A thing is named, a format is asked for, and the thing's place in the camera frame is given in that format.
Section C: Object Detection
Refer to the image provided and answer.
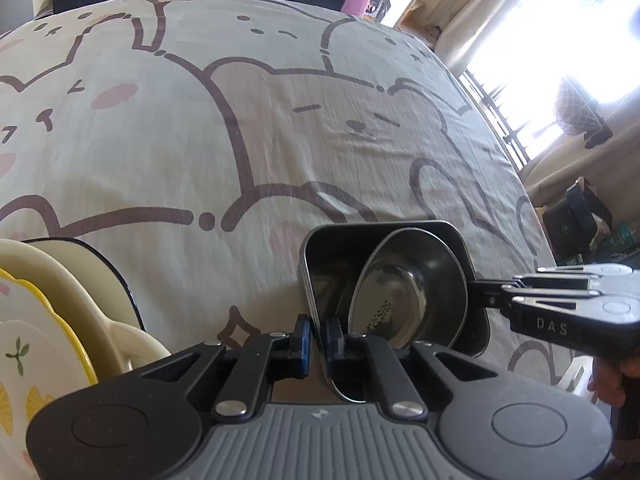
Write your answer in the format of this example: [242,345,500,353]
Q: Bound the hanging mesh bag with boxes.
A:
[555,77,614,150]

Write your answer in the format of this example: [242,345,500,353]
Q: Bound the cream handled baking dish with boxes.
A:
[0,239,172,386]

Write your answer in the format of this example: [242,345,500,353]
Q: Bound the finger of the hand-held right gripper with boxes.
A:
[469,279,522,311]

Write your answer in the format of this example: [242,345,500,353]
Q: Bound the large rectangular steel tray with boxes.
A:
[300,220,492,359]

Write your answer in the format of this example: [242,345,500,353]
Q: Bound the lemon print ceramic bowl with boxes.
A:
[0,267,98,480]

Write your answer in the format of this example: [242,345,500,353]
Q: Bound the round steel bowl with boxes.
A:
[327,227,469,404]

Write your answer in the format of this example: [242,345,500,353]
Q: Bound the person's right hand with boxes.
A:
[588,359,629,405]

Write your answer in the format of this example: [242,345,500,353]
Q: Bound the white square plate dark rim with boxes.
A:
[25,237,148,333]

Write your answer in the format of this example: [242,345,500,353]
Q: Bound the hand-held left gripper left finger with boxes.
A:
[140,314,312,423]

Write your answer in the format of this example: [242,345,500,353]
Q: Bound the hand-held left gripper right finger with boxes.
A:
[325,316,506,421]

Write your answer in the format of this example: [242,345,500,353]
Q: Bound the dark box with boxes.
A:
[542,180,614,261]

